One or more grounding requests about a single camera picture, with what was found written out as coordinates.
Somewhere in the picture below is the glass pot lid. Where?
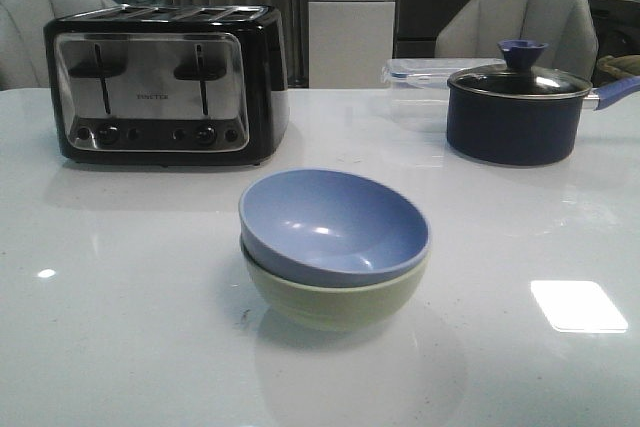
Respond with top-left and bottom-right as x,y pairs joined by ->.
447,39 -> 592,100

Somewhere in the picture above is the blue bowl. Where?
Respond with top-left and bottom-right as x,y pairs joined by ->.
238,168 -> 430,287

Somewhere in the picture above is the green bowl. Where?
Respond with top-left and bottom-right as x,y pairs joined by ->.
239,239 -> 430,332

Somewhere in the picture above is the dark blue saucepan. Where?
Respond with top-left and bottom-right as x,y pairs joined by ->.
446,76 -> 639,166

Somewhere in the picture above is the grey armchair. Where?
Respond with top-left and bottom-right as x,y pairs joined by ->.
1,0 -> 116,90
434,0 -> 598,80

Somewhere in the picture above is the clear plastic food container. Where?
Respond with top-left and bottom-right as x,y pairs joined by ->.
381,58 -> 505,133

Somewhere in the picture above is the black and steel toaster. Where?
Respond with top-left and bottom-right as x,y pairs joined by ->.
44,4 -> 289,166

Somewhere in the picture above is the grey armchair left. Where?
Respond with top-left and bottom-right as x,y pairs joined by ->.
1,0 -> 116,90

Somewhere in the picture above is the grey armchair right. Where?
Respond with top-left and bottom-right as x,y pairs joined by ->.
434,0 -> 598,80

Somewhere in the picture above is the white refrigerator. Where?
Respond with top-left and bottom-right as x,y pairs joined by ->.
308,0 -> 396,89

